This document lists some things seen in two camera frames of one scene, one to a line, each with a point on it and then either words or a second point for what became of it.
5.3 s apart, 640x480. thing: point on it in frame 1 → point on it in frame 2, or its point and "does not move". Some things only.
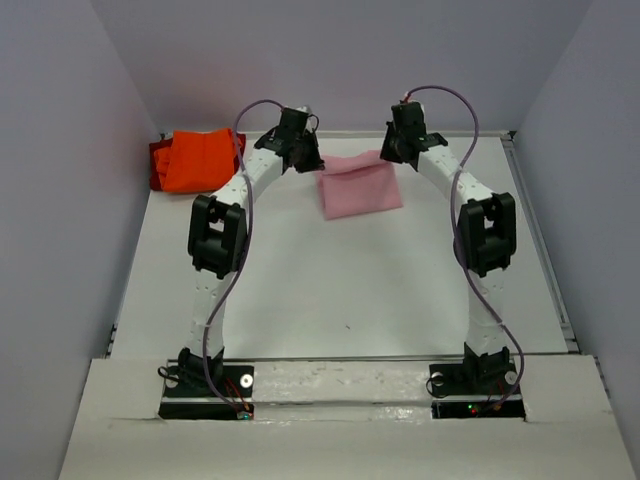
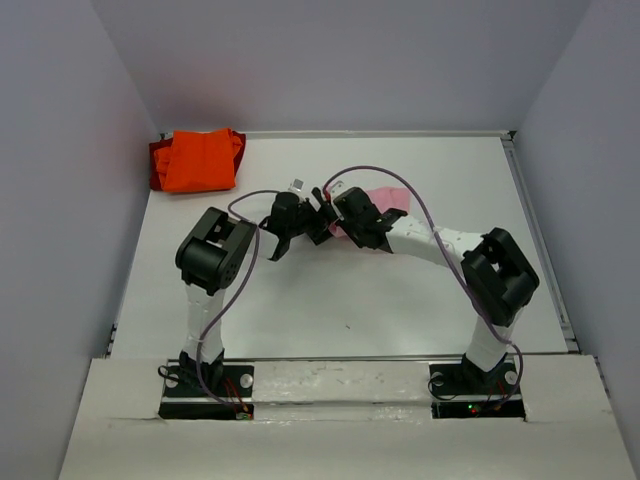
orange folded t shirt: (197, 160) does not move
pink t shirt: (356, 185) → (384, 198)
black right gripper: (389, 153) → (345, 225)
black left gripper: (313, 163) → (319, 232)
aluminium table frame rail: (562, 319) does not move
